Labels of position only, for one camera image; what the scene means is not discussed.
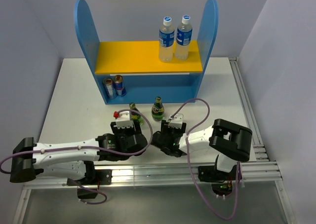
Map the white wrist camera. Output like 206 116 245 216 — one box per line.
113 111 134 129
167 113 183 129

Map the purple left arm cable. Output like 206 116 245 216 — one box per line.
0 109 154 205

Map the Pocari Sweat bottle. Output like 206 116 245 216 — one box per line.
158 16 175 62
175 15 193 60

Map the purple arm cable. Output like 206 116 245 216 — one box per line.
170 98 241 221
0 109 154 205

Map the aluminium rail frame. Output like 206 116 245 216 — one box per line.
13 58 297 224

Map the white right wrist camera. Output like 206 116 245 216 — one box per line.
167 113 183 129

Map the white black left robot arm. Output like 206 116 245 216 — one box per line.
10 122 148 185

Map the green Perrier bottle right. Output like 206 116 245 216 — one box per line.
152 97 164 121

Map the Red Bull can left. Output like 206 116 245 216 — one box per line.
103 77 117 99

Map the blue and yellow shelf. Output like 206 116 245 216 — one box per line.
74 0 219 105

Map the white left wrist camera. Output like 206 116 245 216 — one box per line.
113 111 134 129

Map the red bull can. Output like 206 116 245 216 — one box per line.
103 77 117 99
114 75 126 96

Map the Red Bull can right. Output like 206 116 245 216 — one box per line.
114 75 126 96

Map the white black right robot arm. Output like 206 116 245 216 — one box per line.
151 115 252 183

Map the green Perrier bottle left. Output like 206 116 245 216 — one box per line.
129 102 143 125

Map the green perrier bottle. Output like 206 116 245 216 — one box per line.
152 97 164 121
129 102 143 125

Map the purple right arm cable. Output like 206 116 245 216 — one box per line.
170 98 241 221

